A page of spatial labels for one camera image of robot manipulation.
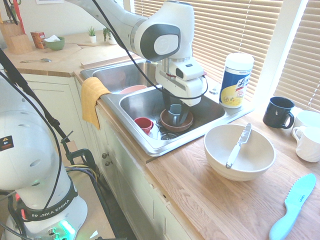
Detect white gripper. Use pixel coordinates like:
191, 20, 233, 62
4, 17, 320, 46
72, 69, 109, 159
155, 67, 204, 125

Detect white handled serrated knife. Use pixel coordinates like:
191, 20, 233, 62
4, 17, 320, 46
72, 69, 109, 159
225, 122, 252, 170

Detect stainless steel double sink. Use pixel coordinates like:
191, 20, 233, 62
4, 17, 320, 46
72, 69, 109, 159
79, 59, 256, 158

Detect teal plastic knife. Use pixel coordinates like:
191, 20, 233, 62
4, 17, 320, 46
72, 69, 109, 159
268, 173, 317, 240

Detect wooden knife block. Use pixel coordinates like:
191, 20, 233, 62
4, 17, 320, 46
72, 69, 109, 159
0, 21, 34, 55

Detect grey mug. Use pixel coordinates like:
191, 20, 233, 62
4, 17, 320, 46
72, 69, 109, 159
167, 103, 183, 126

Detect brown bowl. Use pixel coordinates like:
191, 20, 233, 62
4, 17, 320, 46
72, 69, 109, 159
159, 107, 195, 133

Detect metal drain strainer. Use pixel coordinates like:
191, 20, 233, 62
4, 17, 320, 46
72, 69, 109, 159
161, 131, 178, 141

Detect red cup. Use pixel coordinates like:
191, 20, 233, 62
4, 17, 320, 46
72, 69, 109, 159
133, 116, 154, 136

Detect pink bowl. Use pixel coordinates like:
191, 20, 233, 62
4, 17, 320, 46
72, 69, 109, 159
119, 84, 148, 95

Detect disinfecting wipes canister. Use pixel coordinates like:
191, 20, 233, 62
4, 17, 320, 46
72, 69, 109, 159
219, 52, 255, 110

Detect cream bowl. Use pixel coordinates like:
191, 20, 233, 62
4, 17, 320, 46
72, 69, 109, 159
203, 123, 277, 182

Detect yellow dish cloth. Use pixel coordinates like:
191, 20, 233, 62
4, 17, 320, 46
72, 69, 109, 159
80, 76, 112, 131

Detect wide beige window blind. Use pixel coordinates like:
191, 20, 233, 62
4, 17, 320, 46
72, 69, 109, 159
133, 0, 284, 103

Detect small plant white pot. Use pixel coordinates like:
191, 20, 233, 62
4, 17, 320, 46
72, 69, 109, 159
87, 26, 97, 44
102, 27, 118, 46

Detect black mug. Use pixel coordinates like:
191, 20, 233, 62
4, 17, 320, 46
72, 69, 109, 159
262, 96, 296, 130

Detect black clamp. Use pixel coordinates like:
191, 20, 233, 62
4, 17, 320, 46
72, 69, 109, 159
64, 147, 97, 173

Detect white mug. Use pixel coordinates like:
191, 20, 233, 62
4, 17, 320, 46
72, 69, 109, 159
291, 125, 320, 163
292, 110, 320, 131

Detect green bowl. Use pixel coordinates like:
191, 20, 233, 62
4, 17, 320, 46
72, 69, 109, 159
44, 36, 66, 52

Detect metal spoon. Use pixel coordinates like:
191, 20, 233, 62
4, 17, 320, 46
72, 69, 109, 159
19, 57, 53, 64

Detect orange cardboard box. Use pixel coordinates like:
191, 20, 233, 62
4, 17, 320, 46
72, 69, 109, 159
30, 31, 47, 49

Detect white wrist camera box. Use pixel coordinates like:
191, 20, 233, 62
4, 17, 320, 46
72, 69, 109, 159
174, 59, 205, 82

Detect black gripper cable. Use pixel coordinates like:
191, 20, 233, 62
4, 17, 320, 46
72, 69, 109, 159
91, 0, 209, 99

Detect bundle of coloured cables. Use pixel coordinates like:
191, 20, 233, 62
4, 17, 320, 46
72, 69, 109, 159
64, 163, 100, 183

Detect red handled knife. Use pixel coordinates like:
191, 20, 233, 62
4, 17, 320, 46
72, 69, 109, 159
12, 0, 27, 35

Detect black handled scissors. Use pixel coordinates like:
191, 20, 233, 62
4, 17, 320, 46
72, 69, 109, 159
5, 0, 19, 26

